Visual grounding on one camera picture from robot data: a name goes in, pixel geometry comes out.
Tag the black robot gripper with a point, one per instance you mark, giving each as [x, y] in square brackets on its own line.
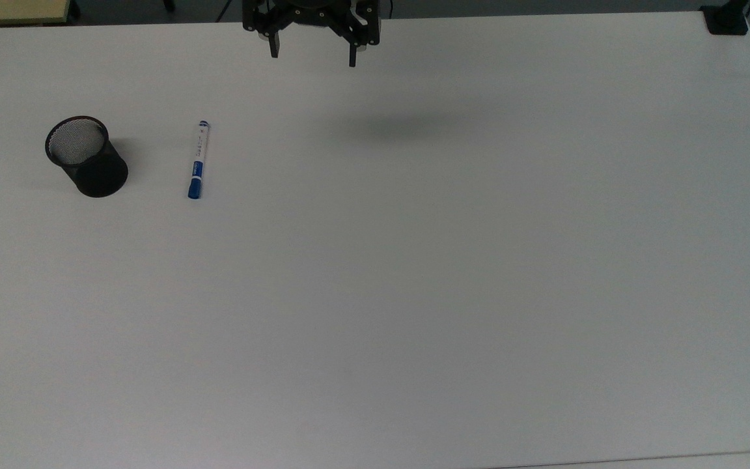
[313, 13]

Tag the blue and white marker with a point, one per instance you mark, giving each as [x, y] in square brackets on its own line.
[197, 159]

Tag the black mesh pen cup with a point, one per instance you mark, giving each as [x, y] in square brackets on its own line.
[88, 159]

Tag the beige side table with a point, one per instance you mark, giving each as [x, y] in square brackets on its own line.
[10, 10]

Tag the black camera stand base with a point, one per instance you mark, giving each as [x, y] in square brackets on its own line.
[726, 19]

